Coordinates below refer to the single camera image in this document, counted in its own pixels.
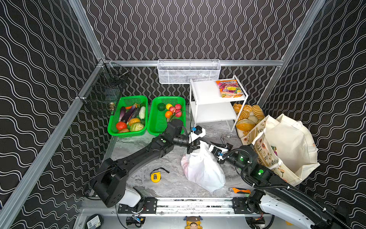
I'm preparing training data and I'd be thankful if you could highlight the cream canvas tote bag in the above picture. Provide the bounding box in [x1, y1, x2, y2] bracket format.
[237, 114, 320, 186]

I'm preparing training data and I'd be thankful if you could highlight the white plastic grocery bag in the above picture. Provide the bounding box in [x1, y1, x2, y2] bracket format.
[181, 141, 226, 192]

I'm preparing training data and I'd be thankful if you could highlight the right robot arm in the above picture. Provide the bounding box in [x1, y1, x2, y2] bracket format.
[215, 144, 350, 229]

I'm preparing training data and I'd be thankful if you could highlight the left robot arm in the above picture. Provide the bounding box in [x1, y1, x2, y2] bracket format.
[90, 119, 205, 208]

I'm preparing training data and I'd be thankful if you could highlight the orange fruit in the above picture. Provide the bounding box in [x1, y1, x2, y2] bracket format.
[165, 111, 173, 119]

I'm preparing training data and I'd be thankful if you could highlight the right green basket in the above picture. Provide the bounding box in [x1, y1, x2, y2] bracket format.
[147, 96, 186, 136]

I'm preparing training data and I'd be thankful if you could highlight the green basket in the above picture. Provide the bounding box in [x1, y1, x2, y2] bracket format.
[147, 96, 186, 136]
[108, 95, 148, 138]

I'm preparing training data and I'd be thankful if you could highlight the metal wrench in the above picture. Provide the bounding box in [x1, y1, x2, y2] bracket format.
[220, 134, 233, 145]

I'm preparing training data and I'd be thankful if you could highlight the large round bread loaf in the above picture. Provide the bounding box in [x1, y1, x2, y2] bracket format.
[235, 119, 256, 131]

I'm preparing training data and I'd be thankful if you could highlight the orange utility knife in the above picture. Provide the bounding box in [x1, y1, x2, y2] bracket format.
[229, 187, 251, 194]

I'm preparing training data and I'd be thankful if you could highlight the white two-tier shelf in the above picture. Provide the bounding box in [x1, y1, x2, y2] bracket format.
[189, 75, 249, 132]

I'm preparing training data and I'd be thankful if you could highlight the white bread tray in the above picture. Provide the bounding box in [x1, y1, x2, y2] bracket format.
[233, 103, 265, 138]

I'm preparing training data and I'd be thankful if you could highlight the left green basket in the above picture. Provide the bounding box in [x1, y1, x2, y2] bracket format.
[108, 95, 148, 138]

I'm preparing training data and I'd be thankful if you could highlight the yellow tape measure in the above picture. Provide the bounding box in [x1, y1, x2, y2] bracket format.
[150, 167, 170, 183]

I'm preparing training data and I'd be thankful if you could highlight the red tomato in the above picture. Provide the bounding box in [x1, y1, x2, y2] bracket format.
[116, 121, 127, 131]

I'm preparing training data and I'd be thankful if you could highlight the purple eggplant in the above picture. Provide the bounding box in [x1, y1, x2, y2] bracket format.
[119, 106, 126, 122]

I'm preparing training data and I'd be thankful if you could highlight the orange snack bag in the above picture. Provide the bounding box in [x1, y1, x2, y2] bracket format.
[216, 79, 244, 98]

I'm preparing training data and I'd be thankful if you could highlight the cartoon figure toy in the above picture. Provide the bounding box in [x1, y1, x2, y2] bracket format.
[184, 216, 203, 229]

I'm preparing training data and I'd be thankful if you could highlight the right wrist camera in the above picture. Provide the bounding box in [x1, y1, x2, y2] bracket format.
[209, 144, 232, 164]

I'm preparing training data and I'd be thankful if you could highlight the white wire basket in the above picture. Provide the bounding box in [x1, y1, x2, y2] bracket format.
[157, 59, 221, 85]

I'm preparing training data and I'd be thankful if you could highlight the metal base rail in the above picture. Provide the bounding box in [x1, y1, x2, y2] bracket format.
[82, 196, 298, 217]

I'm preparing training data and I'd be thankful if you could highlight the black wire basket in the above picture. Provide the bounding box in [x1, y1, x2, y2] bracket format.
[81, 61, 131, 117]

